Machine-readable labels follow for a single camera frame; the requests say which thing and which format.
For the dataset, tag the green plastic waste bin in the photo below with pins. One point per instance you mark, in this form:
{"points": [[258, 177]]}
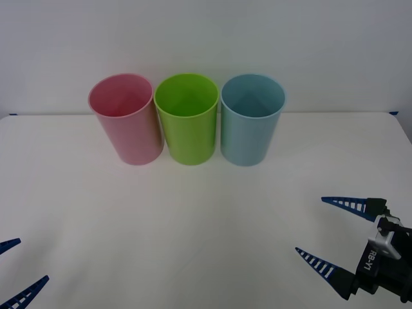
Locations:
{"points": [[190, 135]]}

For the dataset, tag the pink plastic waste bin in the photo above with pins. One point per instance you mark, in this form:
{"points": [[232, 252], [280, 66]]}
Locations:
{"points": [[128, 135]]}

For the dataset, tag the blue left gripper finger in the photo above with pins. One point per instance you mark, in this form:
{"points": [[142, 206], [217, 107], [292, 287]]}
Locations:
{"points": [[9, 245], [29, 293]]}

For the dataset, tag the pale blue plastic waste bin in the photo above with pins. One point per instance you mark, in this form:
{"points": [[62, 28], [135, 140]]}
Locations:
{"points": [[248, 138]]}

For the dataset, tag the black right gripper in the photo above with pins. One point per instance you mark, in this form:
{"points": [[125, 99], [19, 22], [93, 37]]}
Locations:
{"points": [[380, 273]]}

